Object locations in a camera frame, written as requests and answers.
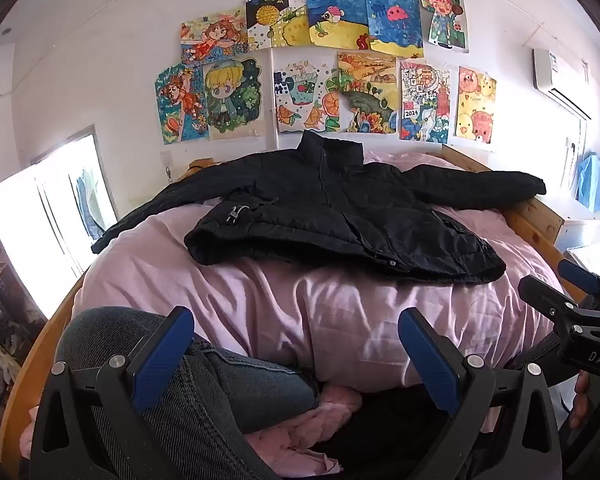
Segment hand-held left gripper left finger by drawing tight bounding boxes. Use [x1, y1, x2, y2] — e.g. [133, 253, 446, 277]
[30, 306, 196, 480]

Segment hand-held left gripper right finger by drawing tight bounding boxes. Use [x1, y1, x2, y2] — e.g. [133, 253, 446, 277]
[398, 307, 564, 480]

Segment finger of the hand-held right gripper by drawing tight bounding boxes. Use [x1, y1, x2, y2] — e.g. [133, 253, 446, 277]
[518, 275, 588, 333]
[557, 258, 600, 307]

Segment black puffer jacket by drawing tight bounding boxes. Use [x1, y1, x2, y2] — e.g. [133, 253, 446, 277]
[91, 130, 547, 286]

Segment person's right hand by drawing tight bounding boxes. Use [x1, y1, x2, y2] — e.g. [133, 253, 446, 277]
[569, 372, 600, 431]

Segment white cabinet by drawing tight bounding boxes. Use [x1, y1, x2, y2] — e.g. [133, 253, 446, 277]
[535, 195, 600, 252]

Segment person's leg in jeans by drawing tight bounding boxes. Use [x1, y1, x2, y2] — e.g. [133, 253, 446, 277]
[54, 307, 322, 480]

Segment dark cloth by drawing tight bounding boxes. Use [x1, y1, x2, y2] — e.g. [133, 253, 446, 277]
[310, 384, 486, 480]

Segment blue hanging cloth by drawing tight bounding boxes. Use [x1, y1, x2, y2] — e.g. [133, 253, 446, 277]
[575, 152, 600, 214]

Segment pink duvet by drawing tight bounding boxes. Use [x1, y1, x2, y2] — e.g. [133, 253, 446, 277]
[72, 150, 571, 392]

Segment pink quilted cloth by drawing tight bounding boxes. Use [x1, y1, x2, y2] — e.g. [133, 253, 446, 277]
[244, 387, 364, 479]

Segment dark cluttered shelf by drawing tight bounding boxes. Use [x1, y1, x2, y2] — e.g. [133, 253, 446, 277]
[0, 194, 47, 413]

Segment bright window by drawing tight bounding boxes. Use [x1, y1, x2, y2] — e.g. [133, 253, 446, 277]
[0, 126, 119, 319]

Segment white air conditioner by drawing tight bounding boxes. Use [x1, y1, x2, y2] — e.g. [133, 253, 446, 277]
[531, 48, 593, 121]

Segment wooden bed frame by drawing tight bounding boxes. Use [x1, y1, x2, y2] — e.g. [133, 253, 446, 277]
[2, 144, 583, 478]

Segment group of colourful wall drawings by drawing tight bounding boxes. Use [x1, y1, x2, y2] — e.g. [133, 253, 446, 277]
[154, 0, 498, 146]

